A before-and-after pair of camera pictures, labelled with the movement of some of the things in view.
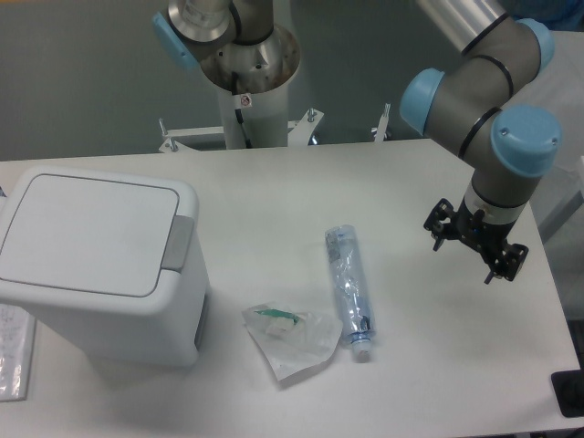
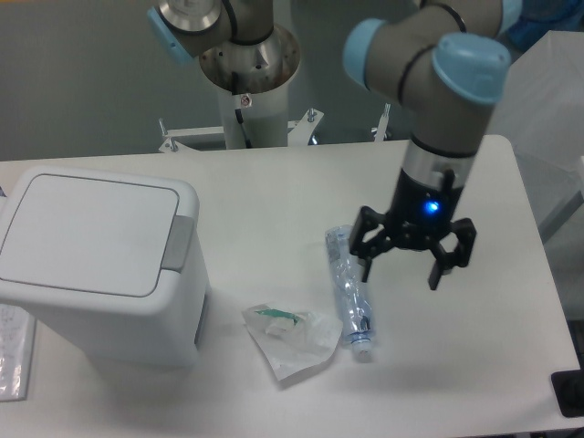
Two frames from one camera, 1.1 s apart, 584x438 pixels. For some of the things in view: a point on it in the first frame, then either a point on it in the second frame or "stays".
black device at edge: (569, 391) stays
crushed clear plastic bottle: (352, 299) stays
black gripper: (485, 237) to (417, 213)
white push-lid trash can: (114, 263) stays
